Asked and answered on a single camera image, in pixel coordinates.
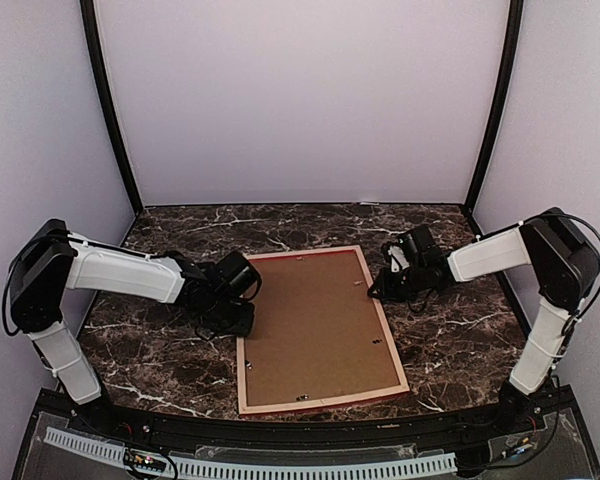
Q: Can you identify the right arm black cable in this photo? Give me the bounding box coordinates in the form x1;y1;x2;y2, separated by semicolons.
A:
549;213;600;336

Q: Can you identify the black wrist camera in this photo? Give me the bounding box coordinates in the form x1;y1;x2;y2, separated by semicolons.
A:
398;225;442;266
216;251;262;300

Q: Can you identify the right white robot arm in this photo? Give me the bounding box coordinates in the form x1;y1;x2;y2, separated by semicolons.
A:
367;207;600;434

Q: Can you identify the black corner post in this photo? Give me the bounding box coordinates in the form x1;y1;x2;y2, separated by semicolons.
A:
79;0;144;216
463;0;524;214

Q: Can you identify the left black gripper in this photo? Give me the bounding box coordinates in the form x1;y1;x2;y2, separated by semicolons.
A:
201;294;255;337

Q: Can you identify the left black corner post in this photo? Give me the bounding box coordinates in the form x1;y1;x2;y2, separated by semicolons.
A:
79;0;144;216

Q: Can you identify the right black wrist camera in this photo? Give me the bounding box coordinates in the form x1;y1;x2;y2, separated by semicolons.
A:
398;225;442;266

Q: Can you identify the red wooden picture frame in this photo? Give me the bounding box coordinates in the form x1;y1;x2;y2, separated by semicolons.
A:
234;244;410;417

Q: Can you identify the white cable duct strip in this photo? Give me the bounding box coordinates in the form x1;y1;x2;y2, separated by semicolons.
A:
44;427;458;479

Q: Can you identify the right black corner post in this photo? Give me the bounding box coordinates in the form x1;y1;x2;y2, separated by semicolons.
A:
463;0;524;214

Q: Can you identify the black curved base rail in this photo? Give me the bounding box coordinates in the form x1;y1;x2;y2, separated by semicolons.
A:
29;384;576;456

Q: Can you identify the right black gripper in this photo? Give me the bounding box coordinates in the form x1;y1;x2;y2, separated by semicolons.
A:
368;263;426;303

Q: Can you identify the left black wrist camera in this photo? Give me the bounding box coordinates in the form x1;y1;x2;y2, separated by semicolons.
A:
216;251;262;300

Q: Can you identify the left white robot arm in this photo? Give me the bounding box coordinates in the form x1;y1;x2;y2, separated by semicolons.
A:
1;219;262;436

